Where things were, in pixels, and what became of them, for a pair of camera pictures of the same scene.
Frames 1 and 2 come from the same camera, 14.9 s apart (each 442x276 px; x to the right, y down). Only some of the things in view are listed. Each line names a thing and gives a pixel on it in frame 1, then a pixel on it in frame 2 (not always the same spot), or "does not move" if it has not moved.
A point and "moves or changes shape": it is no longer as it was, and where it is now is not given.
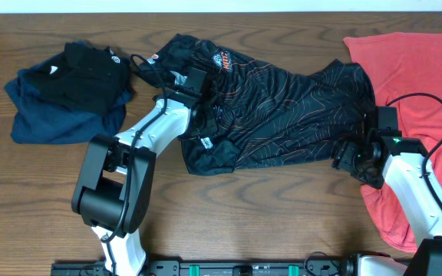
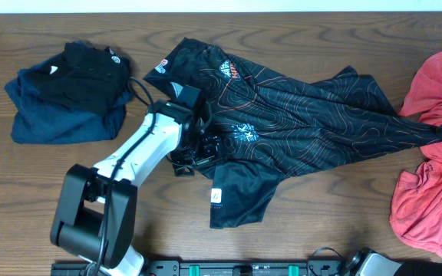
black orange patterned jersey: x=267 y=119 moves or changes shape
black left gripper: x=209 y=117 -> x=209 y=147
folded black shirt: x=94 y=78 does not move
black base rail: x=211 y=268 does not move
